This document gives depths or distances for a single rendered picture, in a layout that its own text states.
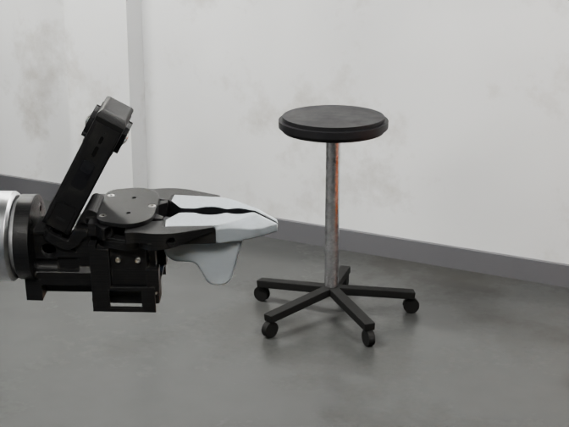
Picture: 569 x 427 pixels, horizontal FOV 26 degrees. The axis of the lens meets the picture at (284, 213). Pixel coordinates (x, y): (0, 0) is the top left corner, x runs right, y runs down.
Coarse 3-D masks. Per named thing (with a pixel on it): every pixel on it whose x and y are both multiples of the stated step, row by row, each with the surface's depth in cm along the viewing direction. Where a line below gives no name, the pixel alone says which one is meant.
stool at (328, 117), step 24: (288, 120) 381; (312, 120) 381; (336, 120) 381; (360, 120) 381; (384, 120) 386; (336, 144) 387; (336, 168) 390; (336, 192) 392; (336, 216) 395; (336, 240) 397; (336, 264) 400; (264, 288) 417; (288, 288) 411; (312, 288) 406; (336, 288) 402; (360, 288) 404; (384, 288) 406; (288, 312) 390; (360, 312) 387; (408, 312) 408
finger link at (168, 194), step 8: (160, 192) 104; (168, 192) 104; (176, 192) 104; (184, 192) 104; (192, 192) 104; (200, 192) 104; (160, 200) 103; (168, 200) 103; (168, 208) 103; (168, 216) 104
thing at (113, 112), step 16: (96, 112) 98; (112, 112) 97; (128, 112) 98; (96, 128) 96; (112, 128) 96; (128, 128) 98; (96, 144) 97; (112, 144) 97; (80, 160) 98; (96, 160) 98; (64, 176) 99; (80, 176) 98; (96, 176) 98; (64, 192) 99; (80, 192) 99; (48, 208) 100; (64, 208) 99; (80, 208) 99; (48, 224) 100; (64, 224) 100
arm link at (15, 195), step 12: (0, 192) 102; (12, 192) 102; (0, 204) 100; (12, 204) 101; (0, 216) 99; (12, 216) 100; (0, 228) 99; (12, 228) 100; (0, 240) 99; (0, 252) 99; (12, 252) 100; (0, 264) 100; (12, 264) 101; (0, 276) 101; (12, 276) 101
